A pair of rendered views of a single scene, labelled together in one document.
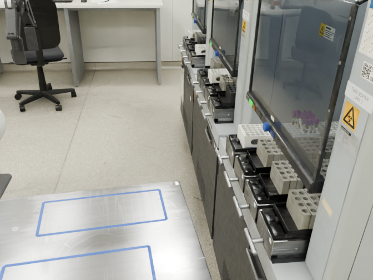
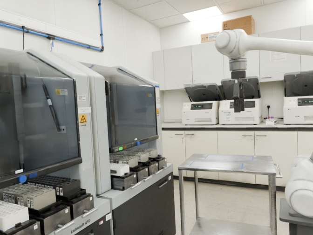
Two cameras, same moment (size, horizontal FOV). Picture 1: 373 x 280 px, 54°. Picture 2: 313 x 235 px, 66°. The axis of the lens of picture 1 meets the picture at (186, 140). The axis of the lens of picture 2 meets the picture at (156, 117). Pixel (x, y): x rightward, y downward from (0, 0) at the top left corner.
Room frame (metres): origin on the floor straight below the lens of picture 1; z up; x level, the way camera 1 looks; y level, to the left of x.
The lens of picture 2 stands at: (2.35, 0.85, 1.25)
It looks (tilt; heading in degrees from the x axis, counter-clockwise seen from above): 3 degrees down; 215
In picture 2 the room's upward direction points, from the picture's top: 3 degrees counter-clockwise
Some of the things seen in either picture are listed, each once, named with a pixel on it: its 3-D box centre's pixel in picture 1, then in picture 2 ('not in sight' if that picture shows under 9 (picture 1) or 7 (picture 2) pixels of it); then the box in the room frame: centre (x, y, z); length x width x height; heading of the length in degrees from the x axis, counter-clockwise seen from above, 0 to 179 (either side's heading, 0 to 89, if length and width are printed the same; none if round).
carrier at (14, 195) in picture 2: not in sight; (24, 195); (1.81, -0.32, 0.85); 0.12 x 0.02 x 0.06; 7
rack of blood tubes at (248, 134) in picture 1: (277, 136); (107, 169); (1.26, -0.35, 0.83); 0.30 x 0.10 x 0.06; 97
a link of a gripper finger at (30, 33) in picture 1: (31, 39); (237, 105); (1.12, 0.48, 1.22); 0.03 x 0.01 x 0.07; 97
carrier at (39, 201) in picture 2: (223, 83); (43, 199); (1.80, -0.19, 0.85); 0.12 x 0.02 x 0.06; 8
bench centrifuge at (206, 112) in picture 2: not in sight; (203, 104); (-1.31, -0.79, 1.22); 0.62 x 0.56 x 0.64; 5
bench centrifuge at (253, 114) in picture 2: not in sight; (241, 100); (-1.38, -0.22, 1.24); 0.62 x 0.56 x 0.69; 8
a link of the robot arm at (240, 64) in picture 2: not in sight; (238, 65); (1.06, 0.47, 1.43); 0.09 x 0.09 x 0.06
